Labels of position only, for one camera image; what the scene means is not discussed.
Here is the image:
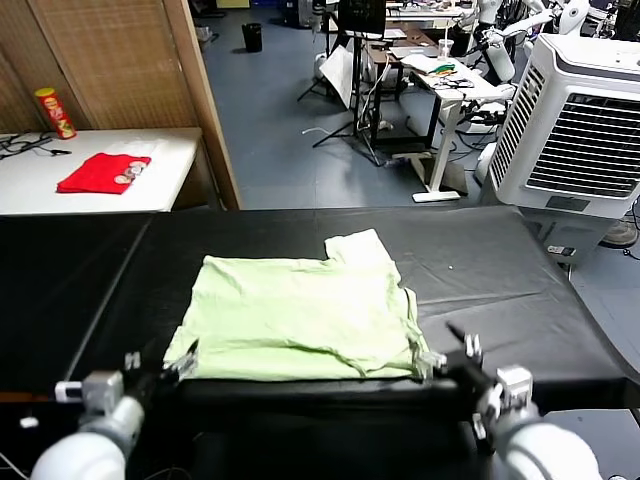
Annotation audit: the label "black trash bin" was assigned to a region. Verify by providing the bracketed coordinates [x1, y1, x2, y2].
[241, 22, 264, 53]

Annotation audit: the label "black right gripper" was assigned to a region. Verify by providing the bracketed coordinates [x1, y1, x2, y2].
[410, 322, 500, 415]

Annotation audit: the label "white reflector board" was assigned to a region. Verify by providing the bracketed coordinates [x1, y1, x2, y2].
[319, 43, 359, 109]

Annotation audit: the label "wooden partition screen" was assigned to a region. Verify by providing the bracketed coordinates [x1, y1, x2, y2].
[0, 0, 242, 211]

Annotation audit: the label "red folded shirt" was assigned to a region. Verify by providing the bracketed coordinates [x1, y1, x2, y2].
[56, 152, 152, 196]

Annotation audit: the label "white machine with cables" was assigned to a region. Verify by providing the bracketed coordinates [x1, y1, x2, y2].
[457, 82, 519, 136]

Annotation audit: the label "white side table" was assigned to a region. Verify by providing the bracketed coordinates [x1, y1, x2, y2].
[0, 127, 204, 217]

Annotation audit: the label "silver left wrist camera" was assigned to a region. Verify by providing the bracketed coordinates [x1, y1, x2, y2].
[53, 370, 125, 415]

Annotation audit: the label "black leather table cover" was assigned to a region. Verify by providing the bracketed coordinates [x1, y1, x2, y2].
[64, 205, 629, 416]
[0, 212, 154, 399]

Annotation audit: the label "red chips can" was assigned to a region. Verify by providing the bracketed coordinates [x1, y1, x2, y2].
[33, 87, 78, 140]

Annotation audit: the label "black tripod stand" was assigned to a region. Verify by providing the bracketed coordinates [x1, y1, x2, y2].
[297, 29, 389, 166]

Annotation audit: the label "light green t-shirt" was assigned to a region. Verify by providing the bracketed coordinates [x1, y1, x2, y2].
[163, 228, 432, 384]

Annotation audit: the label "white desk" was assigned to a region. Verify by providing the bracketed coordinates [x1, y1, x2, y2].
[399, 52, 511, 204]

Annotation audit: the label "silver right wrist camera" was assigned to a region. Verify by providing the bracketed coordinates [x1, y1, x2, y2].
[494, 366, 534, 406]

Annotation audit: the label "white air cooler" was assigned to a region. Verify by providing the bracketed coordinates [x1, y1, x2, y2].
[479, 33, 640, 266]

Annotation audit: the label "black cables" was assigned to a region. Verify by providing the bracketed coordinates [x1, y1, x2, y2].
[0, 130, 72, 161]

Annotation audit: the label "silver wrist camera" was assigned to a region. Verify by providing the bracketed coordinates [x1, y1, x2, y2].
[494, 366, 534, 406]
[53, 370, 125, 415]

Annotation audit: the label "black monitor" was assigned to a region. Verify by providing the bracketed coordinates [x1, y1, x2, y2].
[338, 0, 388, 39]

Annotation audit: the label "white humanoid robot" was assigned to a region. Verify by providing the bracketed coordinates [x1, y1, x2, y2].
[464, 0, 591, 86]

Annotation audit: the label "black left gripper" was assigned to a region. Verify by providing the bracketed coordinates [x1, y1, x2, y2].
[122, 338, 201, 402]

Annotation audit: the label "grey laptop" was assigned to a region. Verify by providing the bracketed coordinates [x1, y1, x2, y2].
[389, 43, 439, 60]

